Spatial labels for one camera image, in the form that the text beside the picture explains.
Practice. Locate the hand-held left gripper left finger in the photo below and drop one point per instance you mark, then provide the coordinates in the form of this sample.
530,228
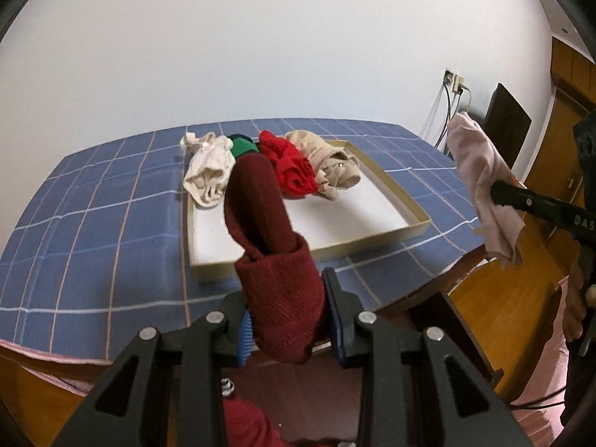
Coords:
245,340

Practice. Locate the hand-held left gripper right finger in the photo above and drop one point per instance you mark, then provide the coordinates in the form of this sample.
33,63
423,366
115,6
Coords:
336,335

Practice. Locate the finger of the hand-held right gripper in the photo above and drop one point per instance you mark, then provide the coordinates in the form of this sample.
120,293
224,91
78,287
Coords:
526,202

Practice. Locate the dark red sock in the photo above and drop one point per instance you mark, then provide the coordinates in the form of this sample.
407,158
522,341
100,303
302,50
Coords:
274,288

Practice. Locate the shallow cardboard box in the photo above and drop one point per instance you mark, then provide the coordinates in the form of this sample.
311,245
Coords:
335,214

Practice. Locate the beige dotted underwear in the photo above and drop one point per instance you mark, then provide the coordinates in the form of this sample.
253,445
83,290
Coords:
335,167

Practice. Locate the bright red sock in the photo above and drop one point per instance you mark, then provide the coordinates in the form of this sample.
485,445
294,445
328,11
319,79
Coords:
293,172

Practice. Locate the white ribbed underwear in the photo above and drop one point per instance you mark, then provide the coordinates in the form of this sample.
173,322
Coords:
209,167

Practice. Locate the green underwear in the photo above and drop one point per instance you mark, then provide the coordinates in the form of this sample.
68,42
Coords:
242,149

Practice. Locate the person's right hand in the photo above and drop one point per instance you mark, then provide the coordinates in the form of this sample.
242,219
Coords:
575,307

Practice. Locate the wooden door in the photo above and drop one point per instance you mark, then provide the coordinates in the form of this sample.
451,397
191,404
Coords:
563,116

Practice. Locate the black flat panel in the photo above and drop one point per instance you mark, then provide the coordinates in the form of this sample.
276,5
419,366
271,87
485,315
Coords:
510,121

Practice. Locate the blue plaid tablecloth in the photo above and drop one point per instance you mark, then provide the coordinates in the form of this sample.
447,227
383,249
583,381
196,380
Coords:
116,242

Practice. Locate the person's pink clothing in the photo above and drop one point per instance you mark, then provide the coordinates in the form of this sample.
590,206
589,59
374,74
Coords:
545,372

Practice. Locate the pink underlay cloth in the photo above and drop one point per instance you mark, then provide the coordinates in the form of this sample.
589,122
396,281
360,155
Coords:
56,357

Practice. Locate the white wall socket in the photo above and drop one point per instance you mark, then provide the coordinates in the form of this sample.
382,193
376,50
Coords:
454,81

